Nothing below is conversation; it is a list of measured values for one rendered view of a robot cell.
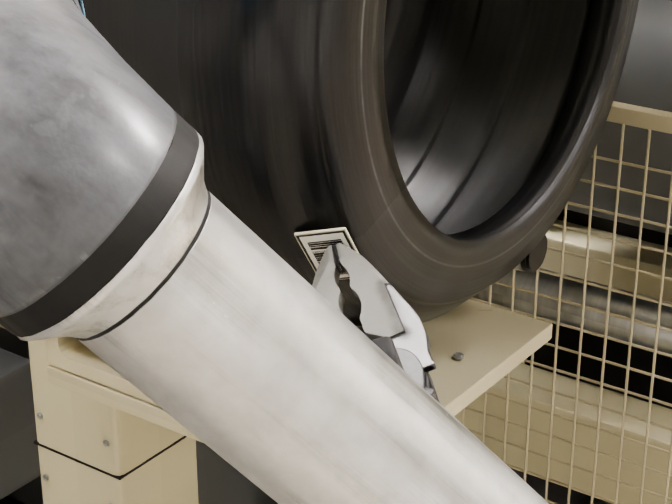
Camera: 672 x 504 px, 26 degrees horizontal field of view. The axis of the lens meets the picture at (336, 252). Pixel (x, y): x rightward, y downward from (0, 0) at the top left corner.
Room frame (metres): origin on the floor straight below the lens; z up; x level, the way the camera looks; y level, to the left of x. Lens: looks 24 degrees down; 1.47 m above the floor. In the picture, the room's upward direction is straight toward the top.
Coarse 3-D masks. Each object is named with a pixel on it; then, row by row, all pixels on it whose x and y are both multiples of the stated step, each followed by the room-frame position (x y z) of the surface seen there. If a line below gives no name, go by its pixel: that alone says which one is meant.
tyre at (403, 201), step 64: (128, 0) 1.02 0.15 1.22; (192, 0) 0.98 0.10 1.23; (256, 0) 0.96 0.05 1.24; (320, 0) 0.96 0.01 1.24; (384, 0) 1.00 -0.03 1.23; (448, 0) 1.52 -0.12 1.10; (512, 0) 1.48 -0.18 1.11; (576, 0) 1.44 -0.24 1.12; (128, 64) 1.02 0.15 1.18; (192, 64) 0.98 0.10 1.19; (256, 64) 0.96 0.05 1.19; (320, 64) 0.96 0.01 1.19; (384, 64) 1.50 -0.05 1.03; (448, 64) 1.48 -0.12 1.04; (512, 64) 1.44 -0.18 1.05; (576, 64) 1.40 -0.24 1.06; (256, 128) 0.96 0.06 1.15; (320, 128) 0.97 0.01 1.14; (384, 128) 1.00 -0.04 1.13; (448, 128) 1.43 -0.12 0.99; (512, 128) 1.40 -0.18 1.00; (576, 128) 1.29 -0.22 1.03; (256, 192) 0.98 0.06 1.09; (320, 192) 0.98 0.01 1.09; (384, 192) 1.01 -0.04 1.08; (448, 192) 1.36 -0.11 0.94; (512, 192) 1.33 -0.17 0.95; (384, 256) 1.02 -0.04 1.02; (448, 256) 1.09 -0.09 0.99; (512, 256) 1.18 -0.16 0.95
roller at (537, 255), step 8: (544, 240) 1.32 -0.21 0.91; (536, 248) 1.30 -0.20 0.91; (544, 248) 1.32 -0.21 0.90; (528, 256) 1.29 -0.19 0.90; (536, 256) 1.30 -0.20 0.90; (544, 256) 1.32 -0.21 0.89; (520, 264) 1.30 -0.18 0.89; (528, 264) 1.29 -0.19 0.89; (536, 264) 1.31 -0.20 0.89; (528, 272) 1.30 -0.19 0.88
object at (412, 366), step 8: (400, 352) 0.89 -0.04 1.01; (408, 352) 0.89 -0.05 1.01; (400, 360) 0.88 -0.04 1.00; (408, 360) 0.88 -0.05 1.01; (416, 360) 0.88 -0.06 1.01; (408, 368) 0.88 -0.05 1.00; (416, 368) 0.88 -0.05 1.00; (416, 376) 0.87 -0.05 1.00; (424, 376) 0.88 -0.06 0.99; (424, 384) 0.87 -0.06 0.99; (432, 384) 0.93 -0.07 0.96; (432, 392) 0.86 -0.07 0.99
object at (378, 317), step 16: (352, 256) 0.96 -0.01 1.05; (352, 272) 0.95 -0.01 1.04; (368, 272) 0.94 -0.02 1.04; (352, 288) 0.94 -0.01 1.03; (368, 288) 0.93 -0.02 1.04; (384, 288) 0.93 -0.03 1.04; (368, 304) 0.92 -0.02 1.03; (384, 304) 0.92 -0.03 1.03; (368, 320) 0.92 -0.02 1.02; (384, 320) 0.91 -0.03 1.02; (368, 336) 0.91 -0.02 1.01
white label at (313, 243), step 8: (296, 232) 0.98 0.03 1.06; (304, 232) 0.98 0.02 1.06; (312, 232) 0.98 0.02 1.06; (320, 232) 0.97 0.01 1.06; (328, 232) 0.97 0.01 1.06; (336, 232) 0.97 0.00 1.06; (344, 232) 0.97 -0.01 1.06; (304, 240) 0.98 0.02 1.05; (312, 240) 0.98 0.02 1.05; (320, 240) 0.98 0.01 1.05; (328, 240) 0.98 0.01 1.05; (336, 240) 0.98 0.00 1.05; (344, 240) 0.98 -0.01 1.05; (304, 248) 0.99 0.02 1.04; (312, 248) 0.99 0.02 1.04; (320, 248) 0.98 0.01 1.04; (352, 248) 0.98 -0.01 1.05; (312, 256) 0.99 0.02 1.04; (320, 256) 0.99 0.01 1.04; (312, 264) 1.00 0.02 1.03; (344, 272) 1.00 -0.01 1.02
